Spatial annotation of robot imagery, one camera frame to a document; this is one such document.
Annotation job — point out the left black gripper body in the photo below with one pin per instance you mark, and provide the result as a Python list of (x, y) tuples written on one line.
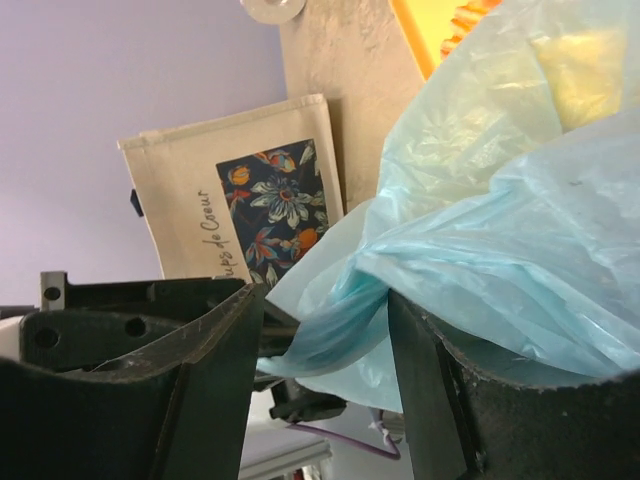
[(81, 326)]

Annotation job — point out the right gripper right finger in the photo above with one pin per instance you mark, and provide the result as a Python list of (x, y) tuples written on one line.
[(474, 410)]

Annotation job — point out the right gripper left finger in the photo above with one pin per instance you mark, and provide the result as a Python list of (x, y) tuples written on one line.
[(176, 408)]

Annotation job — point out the beige canvas tote bag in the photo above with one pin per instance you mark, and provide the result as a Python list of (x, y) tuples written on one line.
[(245, 196)]

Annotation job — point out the light blue plastic bag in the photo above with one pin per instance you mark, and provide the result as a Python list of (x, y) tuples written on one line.
[(507, 206)]

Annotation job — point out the yellow plastic tray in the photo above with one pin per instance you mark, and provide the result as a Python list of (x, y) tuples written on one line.
[(425, 24)]

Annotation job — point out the long baguette bread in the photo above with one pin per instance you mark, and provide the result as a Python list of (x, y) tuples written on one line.
[(465, 19)]

